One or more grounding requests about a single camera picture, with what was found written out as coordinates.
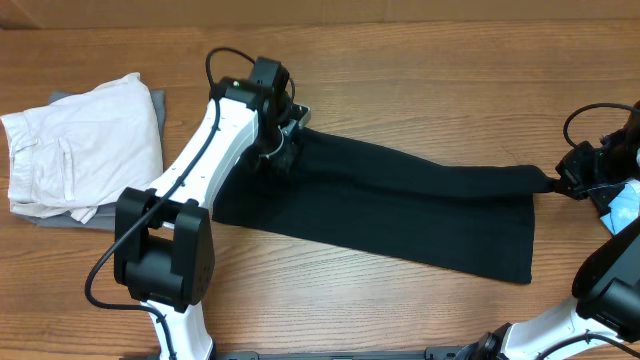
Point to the white folded garment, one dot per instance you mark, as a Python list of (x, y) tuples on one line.
[(80, 152)]

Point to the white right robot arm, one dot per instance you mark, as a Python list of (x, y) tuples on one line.
[(603, 308)]

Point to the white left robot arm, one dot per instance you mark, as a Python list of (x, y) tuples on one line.
[(165, 256)]

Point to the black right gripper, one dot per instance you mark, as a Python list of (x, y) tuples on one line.
[(569, 170)]

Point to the black t-shirt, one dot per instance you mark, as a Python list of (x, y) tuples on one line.
[(348, 193)]

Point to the light blue printed garment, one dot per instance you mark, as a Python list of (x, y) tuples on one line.
[(624, 208)]

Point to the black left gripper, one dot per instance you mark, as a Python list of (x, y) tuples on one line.
[(294, 144)]

